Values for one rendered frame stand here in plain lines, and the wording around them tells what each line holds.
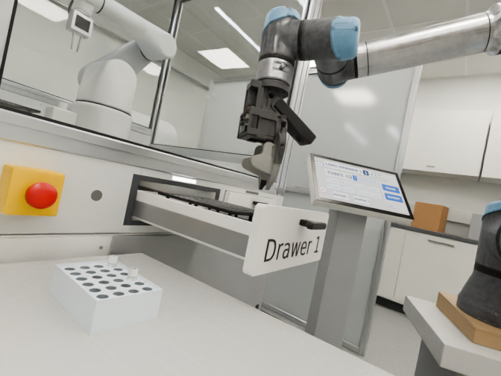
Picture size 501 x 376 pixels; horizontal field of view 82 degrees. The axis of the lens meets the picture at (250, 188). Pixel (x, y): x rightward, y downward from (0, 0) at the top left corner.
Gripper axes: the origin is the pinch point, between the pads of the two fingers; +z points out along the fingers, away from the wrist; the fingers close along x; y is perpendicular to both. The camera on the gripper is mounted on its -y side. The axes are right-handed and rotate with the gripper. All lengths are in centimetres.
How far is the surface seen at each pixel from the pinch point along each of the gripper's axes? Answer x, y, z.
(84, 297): 18.8, 27.4, 17.4
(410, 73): -98, -133, -100
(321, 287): -73, -67, 42
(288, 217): 10.1, -0.7, 5.8
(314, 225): 11.1, -5.3, 6.6
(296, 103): -48, -26, -37
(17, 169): 4.7, 40.9, 4.5
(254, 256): 14.8, 6.4, 12.0
